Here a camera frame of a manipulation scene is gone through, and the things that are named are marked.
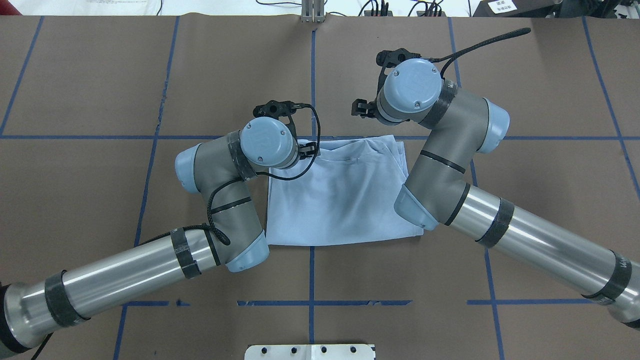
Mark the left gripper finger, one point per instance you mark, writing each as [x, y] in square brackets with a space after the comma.
[309, 149]

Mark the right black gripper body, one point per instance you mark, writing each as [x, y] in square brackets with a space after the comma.
[362, 108]

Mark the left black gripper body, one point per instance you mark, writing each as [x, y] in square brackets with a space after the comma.
[309, 148]

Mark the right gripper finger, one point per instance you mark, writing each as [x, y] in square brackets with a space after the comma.
[360, 108]

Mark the light blue t-shirt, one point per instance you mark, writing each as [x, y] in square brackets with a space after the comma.
[345, 196]

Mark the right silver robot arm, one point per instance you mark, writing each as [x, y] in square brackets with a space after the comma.
[462, 124]

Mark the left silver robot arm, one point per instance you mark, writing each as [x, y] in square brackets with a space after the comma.
[232, 236]

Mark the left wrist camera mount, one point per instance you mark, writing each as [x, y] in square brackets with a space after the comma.
[277, 109]

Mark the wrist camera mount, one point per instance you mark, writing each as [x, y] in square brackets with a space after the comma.
[388, 59]
[277, 109]

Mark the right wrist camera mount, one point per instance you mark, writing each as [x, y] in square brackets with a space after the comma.
[388, 59]

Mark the aluminium frame post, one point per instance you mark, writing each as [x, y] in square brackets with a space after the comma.
[313, 11]

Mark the white camera mast pedestal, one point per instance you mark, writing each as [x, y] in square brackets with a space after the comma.
[347, 351]

